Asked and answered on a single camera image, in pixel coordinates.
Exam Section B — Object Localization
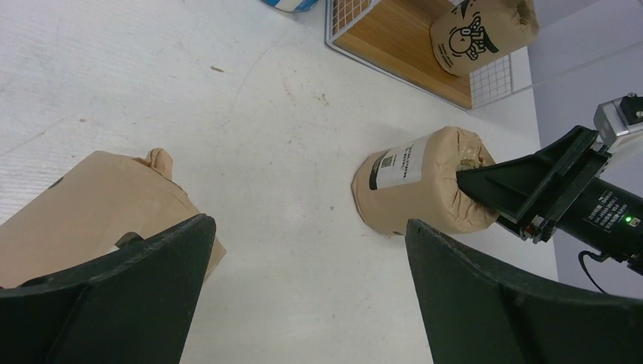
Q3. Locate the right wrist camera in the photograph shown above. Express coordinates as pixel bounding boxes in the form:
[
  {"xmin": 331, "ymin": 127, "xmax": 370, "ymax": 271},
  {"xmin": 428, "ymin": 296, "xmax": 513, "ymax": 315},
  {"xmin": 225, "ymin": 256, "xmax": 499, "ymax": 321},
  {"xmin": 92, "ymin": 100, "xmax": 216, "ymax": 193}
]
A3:
[{"xmin": 594, "ymin": 93, "xmax": 642, "ymax": 167}]

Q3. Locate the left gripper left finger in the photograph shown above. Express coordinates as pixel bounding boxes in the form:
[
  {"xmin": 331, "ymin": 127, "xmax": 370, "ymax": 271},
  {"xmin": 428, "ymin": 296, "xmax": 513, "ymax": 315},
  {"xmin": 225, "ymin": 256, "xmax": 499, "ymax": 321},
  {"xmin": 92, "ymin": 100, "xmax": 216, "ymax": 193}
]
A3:
[{"xmin": 1, "ymin": 214, "xmax": 216, "ymax": 363}]

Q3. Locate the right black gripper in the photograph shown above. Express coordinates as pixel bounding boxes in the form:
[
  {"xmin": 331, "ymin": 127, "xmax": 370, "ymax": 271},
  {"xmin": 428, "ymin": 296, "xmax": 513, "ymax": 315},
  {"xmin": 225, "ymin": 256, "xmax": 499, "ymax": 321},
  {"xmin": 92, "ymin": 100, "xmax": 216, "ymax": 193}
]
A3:
[{"xmin": 456, "ymin": 126, "xmax": 642, "ymax": 274}]

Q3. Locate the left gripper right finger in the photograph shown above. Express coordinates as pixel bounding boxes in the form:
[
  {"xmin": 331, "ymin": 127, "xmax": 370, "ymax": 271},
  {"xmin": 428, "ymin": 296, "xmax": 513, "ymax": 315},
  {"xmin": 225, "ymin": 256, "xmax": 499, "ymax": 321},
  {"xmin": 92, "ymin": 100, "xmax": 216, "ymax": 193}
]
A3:
[{"xmin": 405, "ymin": 219, "xmax": 642, "ymax": 363}]

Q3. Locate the white wire wooden shelf rack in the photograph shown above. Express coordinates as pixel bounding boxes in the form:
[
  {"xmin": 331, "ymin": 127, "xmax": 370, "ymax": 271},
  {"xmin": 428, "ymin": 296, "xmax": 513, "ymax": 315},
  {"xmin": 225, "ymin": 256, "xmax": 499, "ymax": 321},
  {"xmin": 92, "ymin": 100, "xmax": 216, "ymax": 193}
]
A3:
[{"xmin": 324, "ymin": 0, "xmax": 513, "ymax": 110}]

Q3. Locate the blue wrapped roll back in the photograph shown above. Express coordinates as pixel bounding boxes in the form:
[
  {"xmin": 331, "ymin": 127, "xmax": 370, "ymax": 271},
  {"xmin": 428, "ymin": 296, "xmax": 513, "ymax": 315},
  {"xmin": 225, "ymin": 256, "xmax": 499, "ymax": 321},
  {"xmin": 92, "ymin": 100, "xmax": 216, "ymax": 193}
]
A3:
[{"xmin": 262, "ymin": 0, "xmax": 318, "ymax": 13}]

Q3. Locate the brown roll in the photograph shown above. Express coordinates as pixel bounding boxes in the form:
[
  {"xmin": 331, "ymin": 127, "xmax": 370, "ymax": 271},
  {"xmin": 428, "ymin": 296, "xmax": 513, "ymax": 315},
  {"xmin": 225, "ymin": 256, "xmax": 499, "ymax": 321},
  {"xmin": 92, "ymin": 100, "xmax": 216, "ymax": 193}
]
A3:
[
  {"xmin": 1, "ymin": 148, "xmax": 199, "ymax": 289},
  {"xmin": 351, "ymin": 127, "xmax": 499, "ymax": 236},
  {"xmin": 430, "ymin": 0, "xmax": 539, "ymax": 77}
]

